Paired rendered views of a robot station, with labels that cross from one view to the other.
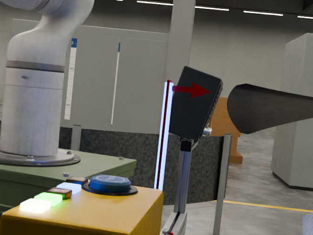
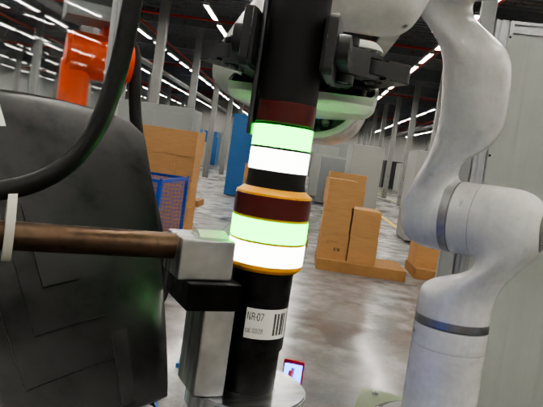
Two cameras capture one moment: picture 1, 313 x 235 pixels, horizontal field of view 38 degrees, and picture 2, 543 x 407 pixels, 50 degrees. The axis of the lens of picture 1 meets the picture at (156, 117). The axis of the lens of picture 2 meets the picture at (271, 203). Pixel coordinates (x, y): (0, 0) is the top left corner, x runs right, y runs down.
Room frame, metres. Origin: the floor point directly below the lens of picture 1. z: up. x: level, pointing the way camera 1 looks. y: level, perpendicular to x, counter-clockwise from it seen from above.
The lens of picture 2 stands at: (0.63, -0.69, 1.43)
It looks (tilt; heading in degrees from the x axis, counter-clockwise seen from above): 5 degrees down; 90
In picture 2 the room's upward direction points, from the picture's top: 8 degrees clockwise
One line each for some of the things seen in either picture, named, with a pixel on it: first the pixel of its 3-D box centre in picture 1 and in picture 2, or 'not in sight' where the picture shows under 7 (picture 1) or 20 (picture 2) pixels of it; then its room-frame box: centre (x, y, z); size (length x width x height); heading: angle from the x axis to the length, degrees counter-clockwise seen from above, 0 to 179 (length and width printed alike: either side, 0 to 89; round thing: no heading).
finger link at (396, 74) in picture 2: not in sight; (358, 74); (0.68, -0.29, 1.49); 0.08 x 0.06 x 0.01; 140
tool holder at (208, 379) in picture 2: not in sight; (239, 322); (0.62, -0.36, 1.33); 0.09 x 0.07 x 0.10; 26
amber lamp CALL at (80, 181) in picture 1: (77, 181); not in sight; (0.45, 0.07, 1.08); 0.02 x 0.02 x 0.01; 81
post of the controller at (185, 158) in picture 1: (183, 176); not in sight; (1.21, -0.09, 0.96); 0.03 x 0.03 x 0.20; 81
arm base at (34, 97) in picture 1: (31, 114); (442, 377); (0.96, 0.26, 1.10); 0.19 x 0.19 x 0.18
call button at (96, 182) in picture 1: (110, 185); not in sight; (0.44, 0.04, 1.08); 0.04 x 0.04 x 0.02
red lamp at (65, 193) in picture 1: (59, 193); not in sight; (0.39, 0.08, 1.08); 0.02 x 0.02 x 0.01; 81
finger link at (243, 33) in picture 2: not in sight; (238, 44); (0.60, -0.34, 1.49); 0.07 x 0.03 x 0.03; 81
